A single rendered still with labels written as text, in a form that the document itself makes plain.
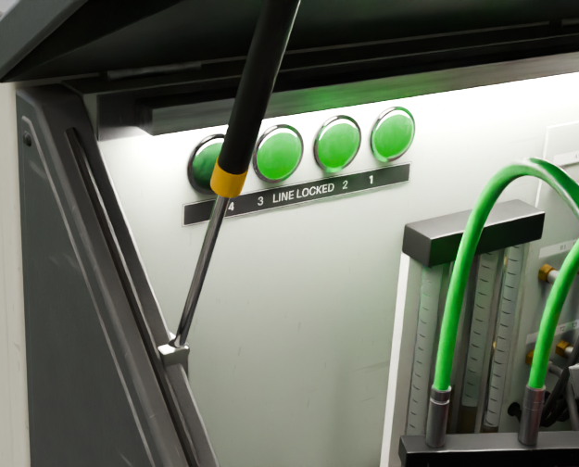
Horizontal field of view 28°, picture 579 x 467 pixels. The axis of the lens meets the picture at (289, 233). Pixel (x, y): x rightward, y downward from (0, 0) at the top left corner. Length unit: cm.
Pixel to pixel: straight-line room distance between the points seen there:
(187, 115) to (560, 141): 45
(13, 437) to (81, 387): 19
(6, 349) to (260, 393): 23
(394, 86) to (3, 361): 40
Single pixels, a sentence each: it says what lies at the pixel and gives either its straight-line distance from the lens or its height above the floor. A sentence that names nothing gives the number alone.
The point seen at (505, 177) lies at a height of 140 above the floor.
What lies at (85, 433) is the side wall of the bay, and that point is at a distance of 87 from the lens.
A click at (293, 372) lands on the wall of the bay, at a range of 106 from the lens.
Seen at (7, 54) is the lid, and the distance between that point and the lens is 82.
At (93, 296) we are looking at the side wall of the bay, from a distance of 80.
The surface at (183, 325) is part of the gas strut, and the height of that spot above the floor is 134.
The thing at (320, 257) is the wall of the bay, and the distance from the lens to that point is 102.
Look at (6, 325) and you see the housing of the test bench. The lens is 99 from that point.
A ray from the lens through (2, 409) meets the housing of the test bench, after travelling 105.
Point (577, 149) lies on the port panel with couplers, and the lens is 120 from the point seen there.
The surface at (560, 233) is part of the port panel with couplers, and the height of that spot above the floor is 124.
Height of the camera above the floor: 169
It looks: 23 degrees down
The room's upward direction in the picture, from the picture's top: 3 degrees clockwise
